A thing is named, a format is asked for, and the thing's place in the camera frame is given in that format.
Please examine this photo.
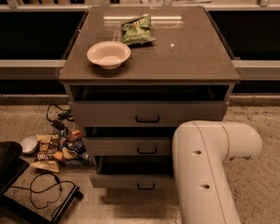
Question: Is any grey bottom drawer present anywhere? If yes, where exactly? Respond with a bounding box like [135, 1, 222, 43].
[90, 156, 174, 190]

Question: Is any grey three-drawer cabinet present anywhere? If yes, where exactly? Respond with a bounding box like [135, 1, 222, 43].
[58, 6, 242, 181]

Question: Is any green chip bag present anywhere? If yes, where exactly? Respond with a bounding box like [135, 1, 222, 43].
[121, 15, 156, 45]

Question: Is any black flat board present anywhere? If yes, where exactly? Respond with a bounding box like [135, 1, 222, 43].
[0, 173, 83, 224]

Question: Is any black power adapter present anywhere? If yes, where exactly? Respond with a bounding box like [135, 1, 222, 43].
[50, 119, 65, 131]

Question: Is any grey drawer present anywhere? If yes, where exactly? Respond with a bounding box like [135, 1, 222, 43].
[83, 137, 171, 156]
[69, 101, 229, 128]
[90, 156, 174, 190]

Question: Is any blue snack packet on floor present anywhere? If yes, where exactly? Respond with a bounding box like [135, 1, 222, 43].
[62, 138, 91, 167]

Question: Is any black chair seat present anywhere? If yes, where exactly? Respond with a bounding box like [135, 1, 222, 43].
[0, 142, 29, 198]

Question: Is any small white bowl on floor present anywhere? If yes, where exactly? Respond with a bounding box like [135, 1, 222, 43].
[21, 136, 37, 154]

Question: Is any grey middle drawer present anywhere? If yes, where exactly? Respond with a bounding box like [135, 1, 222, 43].
[83, 137, 171, 156]

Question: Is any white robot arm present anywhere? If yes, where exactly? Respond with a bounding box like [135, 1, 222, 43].
[172, 120, 262, 224]

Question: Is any orange fruit on floor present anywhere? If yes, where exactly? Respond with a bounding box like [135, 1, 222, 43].
[53, 151, 65, 162]

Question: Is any grey top drawer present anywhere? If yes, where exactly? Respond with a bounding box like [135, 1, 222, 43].
[69, 101, 229, 128]

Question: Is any brown snack bag on floor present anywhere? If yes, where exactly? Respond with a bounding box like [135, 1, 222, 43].
[31, 134, 60, 173]

